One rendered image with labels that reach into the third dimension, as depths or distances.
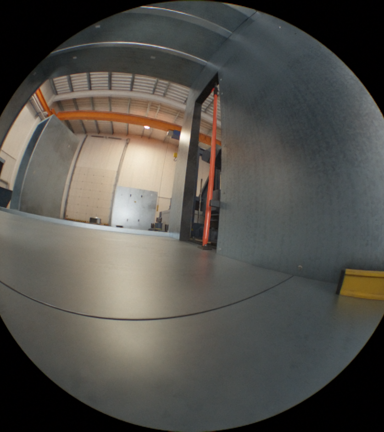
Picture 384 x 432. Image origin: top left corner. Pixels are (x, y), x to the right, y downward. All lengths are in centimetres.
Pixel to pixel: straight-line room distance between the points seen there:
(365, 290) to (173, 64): 298
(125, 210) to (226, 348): 644
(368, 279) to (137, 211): 655
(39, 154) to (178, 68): 375
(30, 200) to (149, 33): 419
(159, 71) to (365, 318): 311
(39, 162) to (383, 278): 474
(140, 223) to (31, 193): 480
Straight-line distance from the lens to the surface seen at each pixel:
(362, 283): 35
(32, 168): 430
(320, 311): 26
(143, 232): 142
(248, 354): 16
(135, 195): 657
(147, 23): 274
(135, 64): 299
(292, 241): 43
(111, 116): 972
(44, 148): 453
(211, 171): 88
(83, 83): 1058
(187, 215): 120
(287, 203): 45
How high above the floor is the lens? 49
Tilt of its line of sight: 5 degrees up
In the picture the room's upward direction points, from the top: 5 degrees clockwise
